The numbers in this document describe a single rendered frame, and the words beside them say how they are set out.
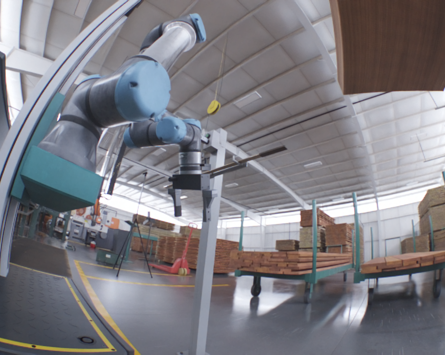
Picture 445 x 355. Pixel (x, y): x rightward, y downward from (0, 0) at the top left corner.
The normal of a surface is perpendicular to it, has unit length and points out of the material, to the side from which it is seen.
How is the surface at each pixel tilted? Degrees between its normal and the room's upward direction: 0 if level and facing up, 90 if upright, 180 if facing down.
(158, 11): 162
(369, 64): 180
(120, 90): 131
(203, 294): 90
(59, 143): 72
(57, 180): 90
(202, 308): 90
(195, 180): 113
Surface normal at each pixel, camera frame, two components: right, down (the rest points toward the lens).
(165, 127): -0.26, 0.03
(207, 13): -0.04, 0.94
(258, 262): -0.70, -0.33
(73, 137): 0.70, -0.47
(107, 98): -0.24, 0.42
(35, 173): 0.78, -0.17
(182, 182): -0.55, 0.03
